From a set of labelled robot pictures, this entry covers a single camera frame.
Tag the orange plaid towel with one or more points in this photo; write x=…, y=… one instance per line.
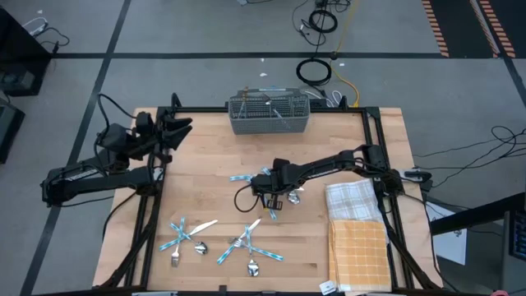
x=359, y=255

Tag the white paper sheet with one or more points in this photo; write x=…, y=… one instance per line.
x=450, y=246

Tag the computer monitor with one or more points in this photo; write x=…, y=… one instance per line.
x=518, y=234

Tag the black cabinet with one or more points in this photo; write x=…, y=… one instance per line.
x=20, y=61

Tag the grey mesh silverware basket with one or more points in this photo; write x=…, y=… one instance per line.
x=269, y=128

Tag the grey power adapter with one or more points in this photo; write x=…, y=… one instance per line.
x=415, y=174

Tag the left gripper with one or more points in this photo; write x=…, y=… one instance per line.
x=150, y=140

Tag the white plaid towel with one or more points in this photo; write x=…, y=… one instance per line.
x=353, y=201

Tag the black box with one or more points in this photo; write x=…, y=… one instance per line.
x=10, y=127

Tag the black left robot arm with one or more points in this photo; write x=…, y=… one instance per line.
x=102, y=181

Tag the black desk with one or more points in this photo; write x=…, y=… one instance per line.
x=472, y=214

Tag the black aluminium table frame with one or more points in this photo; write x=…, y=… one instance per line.
x=197, y=109

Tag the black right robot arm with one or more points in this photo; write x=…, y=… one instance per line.
x=328, y=164

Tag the white paper tag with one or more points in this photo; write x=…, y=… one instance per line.
x=328, y=288

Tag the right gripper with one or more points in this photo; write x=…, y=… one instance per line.
x=271, y=181

